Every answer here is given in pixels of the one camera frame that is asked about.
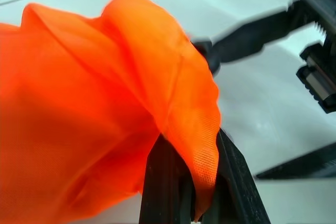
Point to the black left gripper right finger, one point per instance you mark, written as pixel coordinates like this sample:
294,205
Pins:
236,187

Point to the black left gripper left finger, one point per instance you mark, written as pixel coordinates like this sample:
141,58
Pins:
162,187

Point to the orange mesh pouch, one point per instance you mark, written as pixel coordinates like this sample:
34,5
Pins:
86,98

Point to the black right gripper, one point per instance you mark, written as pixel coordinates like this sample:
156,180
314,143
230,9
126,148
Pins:
326,58

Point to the dark flat bar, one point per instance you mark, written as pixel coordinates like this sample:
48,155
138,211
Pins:
302,170

